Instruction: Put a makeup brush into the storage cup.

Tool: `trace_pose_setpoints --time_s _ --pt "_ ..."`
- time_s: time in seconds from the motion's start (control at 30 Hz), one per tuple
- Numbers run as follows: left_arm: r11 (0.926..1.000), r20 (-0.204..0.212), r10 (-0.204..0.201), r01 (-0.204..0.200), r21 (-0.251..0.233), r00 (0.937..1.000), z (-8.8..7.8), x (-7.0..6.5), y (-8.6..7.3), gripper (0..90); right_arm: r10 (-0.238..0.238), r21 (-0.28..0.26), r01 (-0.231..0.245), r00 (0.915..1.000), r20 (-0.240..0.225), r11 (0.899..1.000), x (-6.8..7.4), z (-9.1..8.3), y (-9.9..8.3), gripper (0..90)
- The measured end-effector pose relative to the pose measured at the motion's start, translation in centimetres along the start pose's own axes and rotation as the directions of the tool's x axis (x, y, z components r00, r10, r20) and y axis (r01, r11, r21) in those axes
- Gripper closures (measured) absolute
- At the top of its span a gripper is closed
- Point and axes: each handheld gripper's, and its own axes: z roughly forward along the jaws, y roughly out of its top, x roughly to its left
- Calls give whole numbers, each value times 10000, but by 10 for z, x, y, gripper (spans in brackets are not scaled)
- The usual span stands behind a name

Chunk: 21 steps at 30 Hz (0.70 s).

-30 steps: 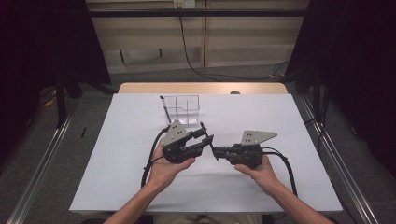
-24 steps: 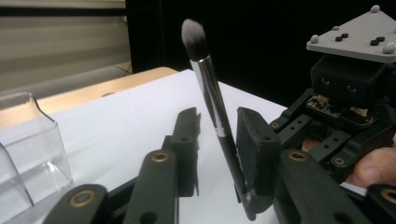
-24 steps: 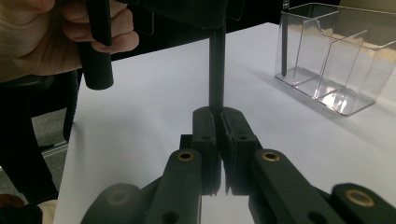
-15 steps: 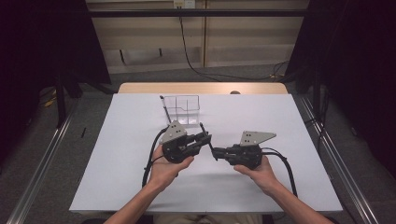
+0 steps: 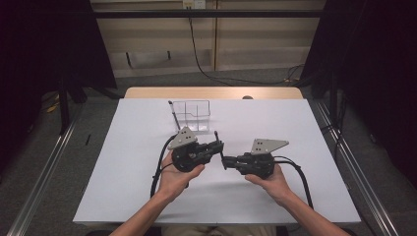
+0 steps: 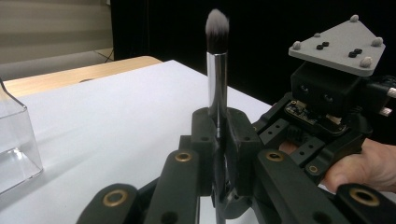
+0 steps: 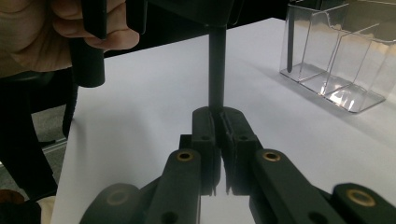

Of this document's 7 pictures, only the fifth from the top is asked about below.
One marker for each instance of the black curtain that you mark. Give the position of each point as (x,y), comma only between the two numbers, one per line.
(39,49)
(377,65)

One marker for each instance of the white table sheet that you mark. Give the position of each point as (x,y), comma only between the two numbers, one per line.
(131,131)

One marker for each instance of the person's beige trousers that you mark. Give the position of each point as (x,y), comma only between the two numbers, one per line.
(229,231)

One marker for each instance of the aluminium floor rail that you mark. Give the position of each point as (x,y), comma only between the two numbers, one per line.
(42,170)
(367,193)

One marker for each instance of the person's left hand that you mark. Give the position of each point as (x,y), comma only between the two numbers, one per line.
(173,183)

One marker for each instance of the white wall outlet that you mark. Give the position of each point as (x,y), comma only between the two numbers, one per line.
(194,4)

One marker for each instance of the clear plastic organizer box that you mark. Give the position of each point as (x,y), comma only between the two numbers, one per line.
(196,114)

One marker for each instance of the person's right hand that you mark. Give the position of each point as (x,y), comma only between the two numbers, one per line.
(275,188)

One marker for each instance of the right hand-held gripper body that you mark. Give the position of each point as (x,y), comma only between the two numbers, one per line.
(262,164)

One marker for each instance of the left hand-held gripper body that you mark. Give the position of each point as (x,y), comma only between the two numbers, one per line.
(185,157)

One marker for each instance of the small dark round object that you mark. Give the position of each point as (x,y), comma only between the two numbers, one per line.
(247,97)

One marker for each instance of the black makeup brush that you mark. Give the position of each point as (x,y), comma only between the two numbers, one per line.
(173,114)
(216,136)

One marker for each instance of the small black floor object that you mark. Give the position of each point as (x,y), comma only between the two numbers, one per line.
(88,139)

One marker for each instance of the wooden table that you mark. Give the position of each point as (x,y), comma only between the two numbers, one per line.
(213,92)

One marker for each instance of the black horizontal bar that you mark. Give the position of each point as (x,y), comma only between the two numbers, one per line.
(209,13)

